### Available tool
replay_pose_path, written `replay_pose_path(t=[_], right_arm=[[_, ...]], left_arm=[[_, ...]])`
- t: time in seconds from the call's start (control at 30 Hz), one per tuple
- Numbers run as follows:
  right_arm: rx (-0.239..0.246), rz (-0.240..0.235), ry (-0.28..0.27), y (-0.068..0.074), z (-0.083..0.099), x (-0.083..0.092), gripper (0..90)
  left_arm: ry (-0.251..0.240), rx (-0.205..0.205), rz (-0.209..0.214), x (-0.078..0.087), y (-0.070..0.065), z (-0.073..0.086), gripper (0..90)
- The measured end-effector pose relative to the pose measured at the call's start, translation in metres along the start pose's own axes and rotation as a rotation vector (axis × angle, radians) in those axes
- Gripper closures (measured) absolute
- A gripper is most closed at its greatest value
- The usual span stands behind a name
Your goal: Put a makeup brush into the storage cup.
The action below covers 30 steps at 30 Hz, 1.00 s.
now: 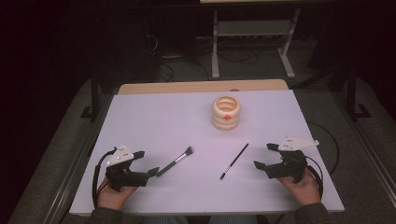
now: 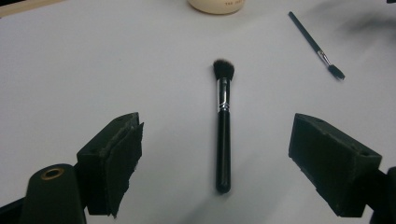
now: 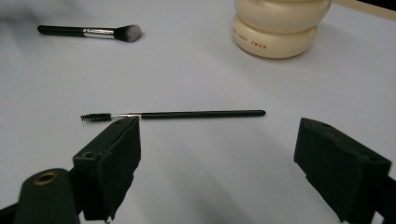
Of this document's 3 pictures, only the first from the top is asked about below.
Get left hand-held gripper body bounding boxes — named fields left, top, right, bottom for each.
left=105, top=144, right=150, bottom=192

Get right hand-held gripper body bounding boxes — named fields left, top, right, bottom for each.
left=264, top=135, right=320, bottom=185

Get person's left hand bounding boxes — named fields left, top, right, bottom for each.
left=96, top=176, right=138, bottom=211

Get person's right hand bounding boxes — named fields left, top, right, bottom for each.
left=278, top=167, right=321, bottom=207

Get flat black makeup brush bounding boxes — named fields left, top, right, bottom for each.
left=156, top=146, right=194, bottom=177

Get cream ribbed brush holder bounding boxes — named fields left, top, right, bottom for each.
left=211, top=95, right=242, bottom=131

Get white table board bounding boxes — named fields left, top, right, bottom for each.
left=68, top=90, right=345, bottom=217

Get black metal stand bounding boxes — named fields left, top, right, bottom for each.
left=79, top=71, right=101, bottom=122
left=346, top=66, right=373, bottom=120

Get white metal stand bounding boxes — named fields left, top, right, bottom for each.
left=210, top=8, right=302, bottom=80

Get left hand-held gripper cable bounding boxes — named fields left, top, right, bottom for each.
left=92, top=148, right=118, bottom=209

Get hand-held gripper cable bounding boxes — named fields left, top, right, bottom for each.
left=306, top=155, right=325, bottom=200
left=92, top=148, right=118, bottom=209

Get right hand-held gripper cable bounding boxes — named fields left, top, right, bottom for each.
left=306, top=155, right=325, bottom=200

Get metal floor rail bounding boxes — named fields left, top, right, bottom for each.
left=331, top=91, right=396, bottom=197
left=46, top=92, right=113, bottom=224

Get black floor cable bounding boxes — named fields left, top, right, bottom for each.
left=306, top=120, right=340, bottom=176

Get tangle of floor cables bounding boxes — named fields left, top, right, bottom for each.
left=146, top=34, right=260, bottom=82

